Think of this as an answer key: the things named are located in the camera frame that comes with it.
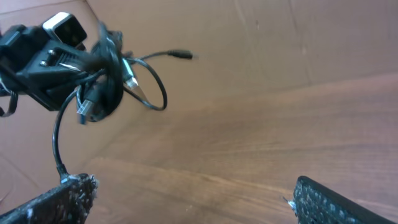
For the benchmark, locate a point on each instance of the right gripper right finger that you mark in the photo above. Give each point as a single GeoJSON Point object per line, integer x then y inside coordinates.
{"type": "Point", "coordinates": [316, 204]}

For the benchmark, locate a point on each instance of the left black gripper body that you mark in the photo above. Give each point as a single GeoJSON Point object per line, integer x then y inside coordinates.
{"type": "Point", "coordinates": [45, 69]}

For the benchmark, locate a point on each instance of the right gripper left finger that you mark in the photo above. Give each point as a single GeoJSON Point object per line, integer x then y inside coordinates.
{"type": "Point", "coordinates": [70, 202]}

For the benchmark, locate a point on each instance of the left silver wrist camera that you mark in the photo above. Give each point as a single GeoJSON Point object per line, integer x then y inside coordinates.
{"type": "Point", "coordinates": [65, 28]}

